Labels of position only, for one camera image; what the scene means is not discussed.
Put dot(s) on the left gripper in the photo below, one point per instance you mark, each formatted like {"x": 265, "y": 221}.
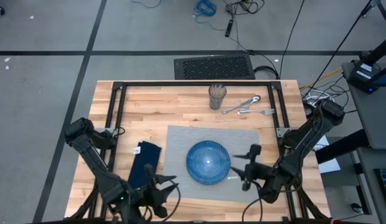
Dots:
{"x": 149, "y": 196}

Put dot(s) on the black labelled device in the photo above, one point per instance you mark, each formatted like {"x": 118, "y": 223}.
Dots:
{"x": 362, "y": 74}

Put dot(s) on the silver knife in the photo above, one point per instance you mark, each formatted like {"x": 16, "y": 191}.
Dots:
{"x": 247, "y": 104}

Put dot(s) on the dark blue cloth napkin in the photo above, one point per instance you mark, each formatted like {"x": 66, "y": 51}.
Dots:
{"x": 146, "y": 161}

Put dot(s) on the silver fork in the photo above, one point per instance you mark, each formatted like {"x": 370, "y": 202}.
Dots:
{"x": 258, "y": 111}

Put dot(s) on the clear ribbed drinking glass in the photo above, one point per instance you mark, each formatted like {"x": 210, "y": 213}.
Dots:
{"x": 217, "y": 96}

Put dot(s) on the white placemat label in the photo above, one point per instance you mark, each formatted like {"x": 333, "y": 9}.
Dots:
{"x": 232, "y": 177}

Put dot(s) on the grey side table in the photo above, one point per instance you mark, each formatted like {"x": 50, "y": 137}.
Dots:
{"x": 373, "y": 118}

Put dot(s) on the white napkin label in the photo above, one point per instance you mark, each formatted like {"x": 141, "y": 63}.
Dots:
{"x": 137, "y": 151}

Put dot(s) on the black diagonal beam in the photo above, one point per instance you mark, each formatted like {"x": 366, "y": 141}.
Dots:
{"x": 342, "y": 146}

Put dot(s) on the white paper sheet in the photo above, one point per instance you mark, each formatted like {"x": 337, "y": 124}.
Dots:
{"x": 330, "y": 165}

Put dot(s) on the black metal table frame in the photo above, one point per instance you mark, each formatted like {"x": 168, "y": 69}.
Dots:
{"x": 193, "y": 83}

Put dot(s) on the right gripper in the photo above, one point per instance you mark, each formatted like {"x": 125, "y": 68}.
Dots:
{"x": 258, "y": 172}

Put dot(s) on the silver spoon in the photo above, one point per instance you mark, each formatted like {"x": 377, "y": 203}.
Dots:
{"x": 256, "y": 99}

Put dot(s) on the black tripod stand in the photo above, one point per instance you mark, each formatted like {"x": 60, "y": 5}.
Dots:
{"x": 381, "y": 49}

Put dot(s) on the black power strip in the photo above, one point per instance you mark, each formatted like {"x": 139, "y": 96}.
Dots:
{"x": 229, "y": 28}

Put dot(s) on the grey desk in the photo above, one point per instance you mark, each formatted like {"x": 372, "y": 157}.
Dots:
{"x": 370, "y": 193}

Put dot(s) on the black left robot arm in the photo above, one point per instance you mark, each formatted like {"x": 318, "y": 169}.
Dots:
{"x": 93, "y": 158}

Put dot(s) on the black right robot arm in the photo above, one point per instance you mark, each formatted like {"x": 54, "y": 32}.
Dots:
{"x": 305, "y": 140}

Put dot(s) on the grey woven placemat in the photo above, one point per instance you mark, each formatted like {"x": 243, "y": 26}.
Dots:
{"x": 180, "y": 140}

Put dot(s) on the blue patterned plate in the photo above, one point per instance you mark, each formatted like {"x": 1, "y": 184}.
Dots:
{"x": 208, "y": 161}

